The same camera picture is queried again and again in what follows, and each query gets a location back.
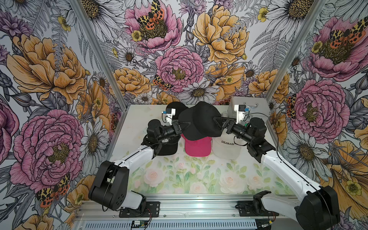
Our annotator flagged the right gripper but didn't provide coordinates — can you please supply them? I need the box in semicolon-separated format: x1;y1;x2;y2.
213;116;255;143

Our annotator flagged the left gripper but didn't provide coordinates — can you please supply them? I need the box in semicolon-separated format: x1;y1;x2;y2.
157;120;191;141

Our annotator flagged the white Colorado cap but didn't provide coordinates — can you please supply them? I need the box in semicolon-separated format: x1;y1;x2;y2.
212;134;241;160

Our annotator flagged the black cap with white logo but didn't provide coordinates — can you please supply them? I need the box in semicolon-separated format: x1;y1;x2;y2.
157;142;178;156

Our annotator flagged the pink cap back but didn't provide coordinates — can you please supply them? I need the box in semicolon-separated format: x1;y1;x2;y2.
182;135;212;157

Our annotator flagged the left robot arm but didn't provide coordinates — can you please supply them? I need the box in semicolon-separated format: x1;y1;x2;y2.
88;119;191;213

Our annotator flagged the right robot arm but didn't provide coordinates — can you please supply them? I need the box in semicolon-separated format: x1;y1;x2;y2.
213;117;341;230

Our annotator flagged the silver first aid case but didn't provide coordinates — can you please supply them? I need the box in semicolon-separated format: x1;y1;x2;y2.
228;96;271;125

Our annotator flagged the floral table mat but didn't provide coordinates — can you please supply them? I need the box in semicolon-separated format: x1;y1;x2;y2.
128;142;293;195

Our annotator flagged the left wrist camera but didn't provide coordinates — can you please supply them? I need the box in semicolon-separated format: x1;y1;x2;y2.
162;108;176;125

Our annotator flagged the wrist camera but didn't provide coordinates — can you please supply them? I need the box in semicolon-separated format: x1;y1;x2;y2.
234;104;249;124
162;108;176;125

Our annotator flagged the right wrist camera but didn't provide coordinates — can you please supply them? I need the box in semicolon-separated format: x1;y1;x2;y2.
234;104;249;124

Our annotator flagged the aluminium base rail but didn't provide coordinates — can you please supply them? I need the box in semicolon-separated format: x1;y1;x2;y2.
72;194;302;230

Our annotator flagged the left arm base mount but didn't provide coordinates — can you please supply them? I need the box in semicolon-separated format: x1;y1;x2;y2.
119;201;161;218

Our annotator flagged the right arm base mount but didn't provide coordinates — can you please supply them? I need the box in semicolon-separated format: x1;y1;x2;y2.
235;190;279;217

